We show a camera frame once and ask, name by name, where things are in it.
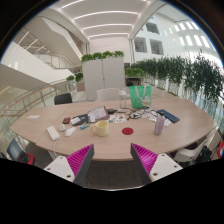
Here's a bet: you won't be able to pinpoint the flat round red coaster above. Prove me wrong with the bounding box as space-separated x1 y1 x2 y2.
121 127 135 136

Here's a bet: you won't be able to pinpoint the white paper slip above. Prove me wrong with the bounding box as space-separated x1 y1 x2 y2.
26 114 41 121

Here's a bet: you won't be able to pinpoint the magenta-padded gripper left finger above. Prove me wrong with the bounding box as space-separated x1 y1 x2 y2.
43 143 95 187

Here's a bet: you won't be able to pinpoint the glass balustrade wooden handrail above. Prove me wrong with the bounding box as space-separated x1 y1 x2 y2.
0 79 69 134

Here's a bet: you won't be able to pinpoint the white computer mouse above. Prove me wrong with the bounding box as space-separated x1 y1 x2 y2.
64 126 77 138

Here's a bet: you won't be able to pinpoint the white cabinet with plants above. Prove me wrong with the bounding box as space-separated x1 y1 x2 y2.
80 50 127 101

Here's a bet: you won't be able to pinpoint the white power strip cable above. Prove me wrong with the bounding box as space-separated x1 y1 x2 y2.
51 139 60 159

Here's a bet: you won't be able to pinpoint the row of green potted plants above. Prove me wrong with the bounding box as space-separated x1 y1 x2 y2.
130 49 224 111

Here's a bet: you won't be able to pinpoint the small white box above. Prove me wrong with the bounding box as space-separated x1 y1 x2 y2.
69 116 82 126

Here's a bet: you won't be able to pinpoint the green tote bag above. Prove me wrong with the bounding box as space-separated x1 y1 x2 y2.
128 85 153 110

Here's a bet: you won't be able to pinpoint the clear plastic water bottle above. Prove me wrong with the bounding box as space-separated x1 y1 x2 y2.
118 89 129 110

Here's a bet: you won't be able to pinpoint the black flat folder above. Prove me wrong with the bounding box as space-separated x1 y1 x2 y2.
71 113 90 127

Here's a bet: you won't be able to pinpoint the colourful sticker sheet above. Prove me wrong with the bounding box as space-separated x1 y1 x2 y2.
107 113 128 125

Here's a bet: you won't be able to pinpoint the ceiling light strips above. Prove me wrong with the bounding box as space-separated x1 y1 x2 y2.
59 0 148 38

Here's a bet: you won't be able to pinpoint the black cable bundle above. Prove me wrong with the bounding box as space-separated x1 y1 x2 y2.
124 107 158 121

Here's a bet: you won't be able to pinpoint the dark blue keyboard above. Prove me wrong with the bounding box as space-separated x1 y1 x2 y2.
156 108 181 124

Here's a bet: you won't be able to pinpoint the white chair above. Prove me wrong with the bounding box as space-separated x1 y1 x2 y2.
173 128 218 165
95 87 122 102

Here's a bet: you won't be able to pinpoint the brown planter with green plants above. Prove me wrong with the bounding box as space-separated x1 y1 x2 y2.
65 72 86 93
124 67 146 87

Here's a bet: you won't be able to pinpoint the white power strip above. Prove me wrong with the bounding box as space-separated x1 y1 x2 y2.
46 125 61 142

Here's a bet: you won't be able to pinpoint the pale yellow mug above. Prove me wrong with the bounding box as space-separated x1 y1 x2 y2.
90 119 111 138

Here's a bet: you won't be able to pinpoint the purple drink bottle black cap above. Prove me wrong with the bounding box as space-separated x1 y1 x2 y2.
153 113 167 136

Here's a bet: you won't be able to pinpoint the black and red chair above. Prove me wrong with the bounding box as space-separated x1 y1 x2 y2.
5 137 36 166

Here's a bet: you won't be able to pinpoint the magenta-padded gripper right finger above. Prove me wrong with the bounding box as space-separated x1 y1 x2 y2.
130 143 184 186

